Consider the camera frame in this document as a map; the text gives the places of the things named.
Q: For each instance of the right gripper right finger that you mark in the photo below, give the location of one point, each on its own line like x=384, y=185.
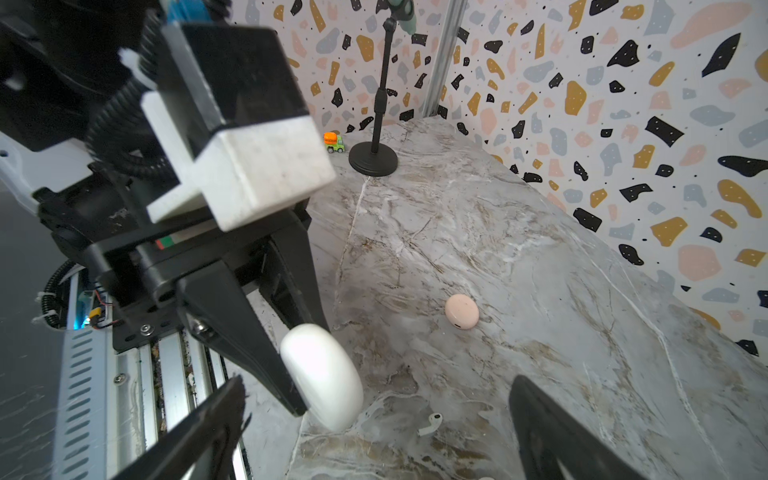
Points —
x=554, y=445

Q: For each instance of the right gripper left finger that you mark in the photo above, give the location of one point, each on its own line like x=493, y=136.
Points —
x=206, y=444

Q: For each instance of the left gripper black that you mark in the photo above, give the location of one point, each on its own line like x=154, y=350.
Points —
x=188, y=264

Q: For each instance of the white earbud charging case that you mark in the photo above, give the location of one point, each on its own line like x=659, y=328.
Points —
x=324, y=375

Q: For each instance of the white wireless earbud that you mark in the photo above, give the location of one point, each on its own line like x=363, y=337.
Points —
x=434, y=422

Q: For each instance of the pink earbud charging case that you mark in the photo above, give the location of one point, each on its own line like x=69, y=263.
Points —
x=462, y=311

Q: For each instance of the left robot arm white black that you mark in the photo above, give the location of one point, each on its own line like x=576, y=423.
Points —
x=75, y=71

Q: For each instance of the small orange green toy car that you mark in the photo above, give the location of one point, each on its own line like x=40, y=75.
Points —
x=334, y=142

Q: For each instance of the green microphone on black stand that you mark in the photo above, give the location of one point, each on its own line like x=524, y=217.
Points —
x=374, y=159

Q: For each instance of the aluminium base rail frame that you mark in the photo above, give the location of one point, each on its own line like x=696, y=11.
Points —
x=114, y=407

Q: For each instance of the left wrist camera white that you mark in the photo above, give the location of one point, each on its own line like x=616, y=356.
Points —
x=233, y=124

